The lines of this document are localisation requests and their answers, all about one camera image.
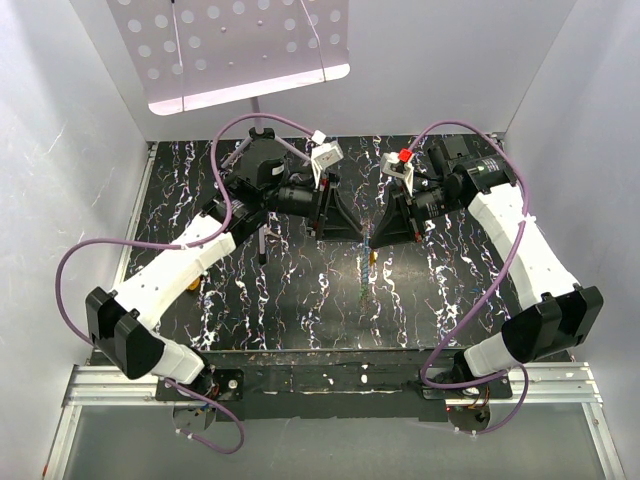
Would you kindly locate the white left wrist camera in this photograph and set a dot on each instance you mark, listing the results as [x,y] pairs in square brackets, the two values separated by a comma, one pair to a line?
[323,155]

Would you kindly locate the aluminium rail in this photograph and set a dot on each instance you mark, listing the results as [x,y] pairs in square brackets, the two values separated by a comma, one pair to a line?
[114,428]

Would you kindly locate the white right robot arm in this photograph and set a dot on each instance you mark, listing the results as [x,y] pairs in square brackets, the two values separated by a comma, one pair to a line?
[557,312]

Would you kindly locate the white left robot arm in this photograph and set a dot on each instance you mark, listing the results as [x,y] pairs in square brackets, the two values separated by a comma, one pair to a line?
[121,323]

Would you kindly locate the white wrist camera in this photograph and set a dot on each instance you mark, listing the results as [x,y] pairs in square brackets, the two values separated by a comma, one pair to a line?
[399,165]
[323,155]

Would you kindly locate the yellow blue toy block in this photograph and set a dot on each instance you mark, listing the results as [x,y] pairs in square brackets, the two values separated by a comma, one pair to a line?
[194,285]

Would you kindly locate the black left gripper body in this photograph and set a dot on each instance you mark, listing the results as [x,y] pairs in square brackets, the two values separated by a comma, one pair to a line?
[306,201]

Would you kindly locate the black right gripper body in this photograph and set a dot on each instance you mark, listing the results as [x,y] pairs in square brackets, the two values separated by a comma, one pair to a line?
[428,203]

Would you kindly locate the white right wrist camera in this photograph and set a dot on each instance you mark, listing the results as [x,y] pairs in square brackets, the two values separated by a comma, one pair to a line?
[399,165]

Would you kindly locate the white perforated music stand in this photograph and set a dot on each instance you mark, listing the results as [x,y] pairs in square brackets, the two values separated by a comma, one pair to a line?
[194,54]

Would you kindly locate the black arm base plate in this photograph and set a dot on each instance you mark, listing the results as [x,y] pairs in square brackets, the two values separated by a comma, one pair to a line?
[335,383]

